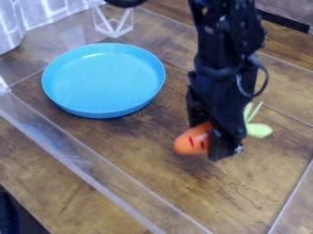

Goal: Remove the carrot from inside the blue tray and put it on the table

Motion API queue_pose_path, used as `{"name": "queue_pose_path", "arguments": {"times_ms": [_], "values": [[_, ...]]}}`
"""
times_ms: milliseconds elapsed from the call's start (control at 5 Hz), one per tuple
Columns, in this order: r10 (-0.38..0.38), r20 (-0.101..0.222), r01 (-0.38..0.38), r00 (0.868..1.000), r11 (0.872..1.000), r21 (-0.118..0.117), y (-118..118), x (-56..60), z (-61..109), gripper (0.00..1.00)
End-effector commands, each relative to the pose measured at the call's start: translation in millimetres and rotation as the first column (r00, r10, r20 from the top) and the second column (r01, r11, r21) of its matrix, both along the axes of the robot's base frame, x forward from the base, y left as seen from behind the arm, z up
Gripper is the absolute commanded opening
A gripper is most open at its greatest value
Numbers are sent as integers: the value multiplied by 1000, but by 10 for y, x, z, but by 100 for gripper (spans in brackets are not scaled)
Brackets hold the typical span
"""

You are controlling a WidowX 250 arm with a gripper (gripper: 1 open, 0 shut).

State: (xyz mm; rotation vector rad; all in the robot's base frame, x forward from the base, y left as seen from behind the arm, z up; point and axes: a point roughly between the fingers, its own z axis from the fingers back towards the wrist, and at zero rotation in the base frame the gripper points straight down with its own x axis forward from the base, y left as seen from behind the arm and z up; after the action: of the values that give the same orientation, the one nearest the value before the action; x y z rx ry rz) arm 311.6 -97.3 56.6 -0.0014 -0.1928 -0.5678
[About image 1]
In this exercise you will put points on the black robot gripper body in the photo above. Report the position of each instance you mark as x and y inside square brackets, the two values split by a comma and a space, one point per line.
[226, 90]

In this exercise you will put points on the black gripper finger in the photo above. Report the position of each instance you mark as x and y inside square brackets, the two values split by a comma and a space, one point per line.
[195, 110]
[222, 145]

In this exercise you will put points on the orange toy carrot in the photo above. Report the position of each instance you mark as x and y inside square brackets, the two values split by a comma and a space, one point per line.
[193, 142]

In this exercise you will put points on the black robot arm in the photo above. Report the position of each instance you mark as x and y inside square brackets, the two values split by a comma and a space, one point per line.
[226, 66]

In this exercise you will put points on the blue round plastic tray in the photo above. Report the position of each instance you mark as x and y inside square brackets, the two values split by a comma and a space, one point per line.
[103, 80]

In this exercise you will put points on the dark baseboard strip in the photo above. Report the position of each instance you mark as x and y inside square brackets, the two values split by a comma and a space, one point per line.
[284, 21]

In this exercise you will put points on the white checked curtain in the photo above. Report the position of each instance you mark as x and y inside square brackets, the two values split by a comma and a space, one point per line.
[21, 15]

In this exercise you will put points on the clear acrylic barrier wall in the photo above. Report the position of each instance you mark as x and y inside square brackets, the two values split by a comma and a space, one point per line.
[106, 177]

